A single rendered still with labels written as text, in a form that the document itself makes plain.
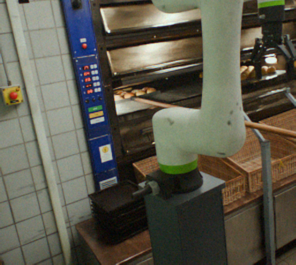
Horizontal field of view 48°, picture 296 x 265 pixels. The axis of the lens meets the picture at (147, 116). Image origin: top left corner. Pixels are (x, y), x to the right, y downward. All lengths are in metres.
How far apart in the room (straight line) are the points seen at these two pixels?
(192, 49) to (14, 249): 1.73
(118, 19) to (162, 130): 1.28
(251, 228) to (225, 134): 1.53
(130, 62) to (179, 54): 0.39
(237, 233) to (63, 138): 1.24
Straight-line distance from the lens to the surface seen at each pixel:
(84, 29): 2.03
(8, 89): 1.89
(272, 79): 3.02
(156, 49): 2.28
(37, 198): 2.14
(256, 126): 1.63
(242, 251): 2.38
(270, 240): 2.45
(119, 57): 2.15
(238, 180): 2.20
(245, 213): 2.26
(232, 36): 0.89
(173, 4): 0.98
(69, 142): 2.08
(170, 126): 0.95
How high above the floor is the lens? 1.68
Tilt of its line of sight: 14 degrees down
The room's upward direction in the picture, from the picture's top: 8 degrees counter-clockwise
